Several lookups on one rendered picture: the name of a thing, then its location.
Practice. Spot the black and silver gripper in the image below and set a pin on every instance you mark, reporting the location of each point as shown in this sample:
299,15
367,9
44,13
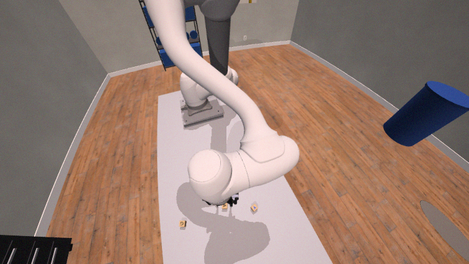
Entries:
233,199

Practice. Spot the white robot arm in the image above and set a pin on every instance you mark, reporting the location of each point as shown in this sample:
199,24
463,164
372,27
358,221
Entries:
264,155

